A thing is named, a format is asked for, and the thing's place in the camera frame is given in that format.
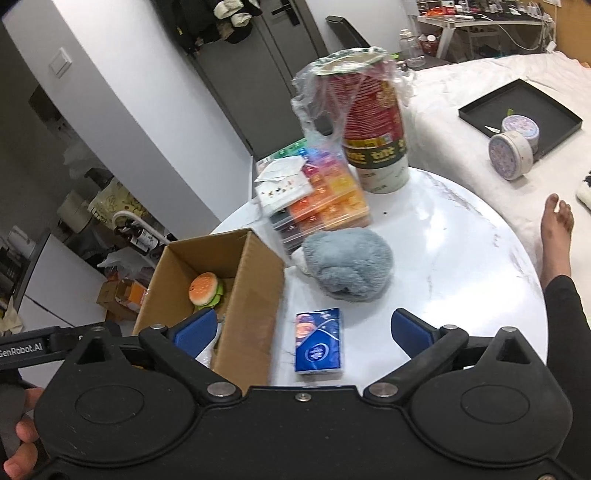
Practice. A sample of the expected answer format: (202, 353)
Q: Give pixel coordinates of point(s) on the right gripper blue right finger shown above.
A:
(432, 352)

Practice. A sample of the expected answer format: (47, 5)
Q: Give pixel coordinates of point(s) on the grey door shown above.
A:
(251, 80)

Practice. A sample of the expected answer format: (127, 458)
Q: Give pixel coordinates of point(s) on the person's bare foot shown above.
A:
(556, 234)

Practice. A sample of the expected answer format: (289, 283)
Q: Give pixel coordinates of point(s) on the person's left hand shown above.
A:
(23, 461)

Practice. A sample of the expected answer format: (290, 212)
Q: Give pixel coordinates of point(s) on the blue tissue pack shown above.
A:
(318, 342)

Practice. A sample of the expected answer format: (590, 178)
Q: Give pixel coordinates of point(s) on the open cardboard box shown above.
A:
(248, 279)

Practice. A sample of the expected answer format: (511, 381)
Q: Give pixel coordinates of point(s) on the colourful bead organizer box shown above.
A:
(302, 190)

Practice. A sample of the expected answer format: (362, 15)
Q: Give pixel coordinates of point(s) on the white desk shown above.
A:
(469, 30)

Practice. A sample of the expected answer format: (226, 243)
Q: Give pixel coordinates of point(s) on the round white tin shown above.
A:
(511, 155)

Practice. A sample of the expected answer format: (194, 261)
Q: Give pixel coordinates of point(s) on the hamburger plush toy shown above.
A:
(205, 291)

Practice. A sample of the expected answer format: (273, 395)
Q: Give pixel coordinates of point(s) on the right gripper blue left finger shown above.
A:
(174, 352)

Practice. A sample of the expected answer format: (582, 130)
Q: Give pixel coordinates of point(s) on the black chair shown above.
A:
(346, 32)

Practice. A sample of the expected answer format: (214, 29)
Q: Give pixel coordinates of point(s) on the red cup noodle tub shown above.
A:
(349, 104)

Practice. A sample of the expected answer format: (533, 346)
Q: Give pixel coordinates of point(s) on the clear plastic bag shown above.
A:
(205, 357)

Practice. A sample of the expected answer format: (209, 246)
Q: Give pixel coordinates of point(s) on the black diamond pattern pillow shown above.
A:
(583, 192)

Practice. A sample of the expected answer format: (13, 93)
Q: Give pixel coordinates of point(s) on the grey fluffy plush toy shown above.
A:
(352, 264)

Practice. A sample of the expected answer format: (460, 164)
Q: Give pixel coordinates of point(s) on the glass jar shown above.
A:
(411, 49)

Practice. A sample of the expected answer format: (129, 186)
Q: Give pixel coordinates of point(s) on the orange cardboard box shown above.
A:
(122, 298)

